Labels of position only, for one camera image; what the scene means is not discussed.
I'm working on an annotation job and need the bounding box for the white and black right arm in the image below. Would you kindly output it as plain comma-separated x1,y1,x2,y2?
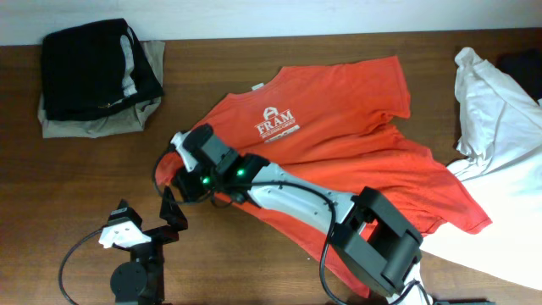
176,151,430,304

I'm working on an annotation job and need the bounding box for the orange FRAM t-shirt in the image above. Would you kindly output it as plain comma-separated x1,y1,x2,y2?
155,55,493,299

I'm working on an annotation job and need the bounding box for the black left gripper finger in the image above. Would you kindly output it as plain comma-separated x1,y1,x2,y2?
159,186,188,231
114,199,135,217

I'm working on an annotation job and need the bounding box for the white t-shirt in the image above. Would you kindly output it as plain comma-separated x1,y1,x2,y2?
422,47,541,290

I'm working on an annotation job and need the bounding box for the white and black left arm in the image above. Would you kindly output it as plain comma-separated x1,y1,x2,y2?
99,187,188,305

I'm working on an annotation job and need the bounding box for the dark garment at right edge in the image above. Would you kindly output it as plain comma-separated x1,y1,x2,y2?
497,49,541,103

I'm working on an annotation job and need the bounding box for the folded beige garment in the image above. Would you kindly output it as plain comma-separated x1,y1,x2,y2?
37,41,165,138

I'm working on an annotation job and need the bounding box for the folded black garment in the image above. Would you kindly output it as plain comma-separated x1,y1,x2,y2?
41,19,163,121

